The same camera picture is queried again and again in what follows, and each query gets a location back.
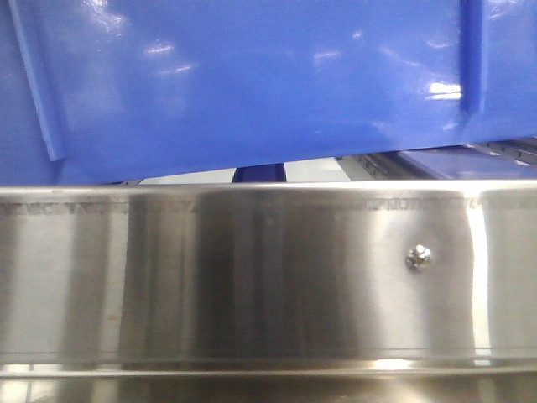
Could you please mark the blue plastic bin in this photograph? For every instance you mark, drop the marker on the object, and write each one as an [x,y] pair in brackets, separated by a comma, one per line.
[98,92]

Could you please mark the stainless steel conveyor side rail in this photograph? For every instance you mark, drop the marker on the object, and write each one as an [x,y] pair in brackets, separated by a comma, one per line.
[269,293]

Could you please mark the silver rail screw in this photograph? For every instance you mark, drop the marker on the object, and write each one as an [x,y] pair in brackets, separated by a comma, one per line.
[418,258]

